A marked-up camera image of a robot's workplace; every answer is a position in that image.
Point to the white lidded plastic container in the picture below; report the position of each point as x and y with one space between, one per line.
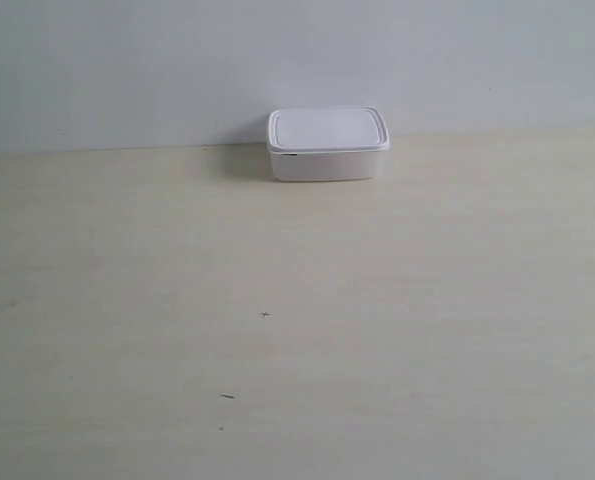
326 144

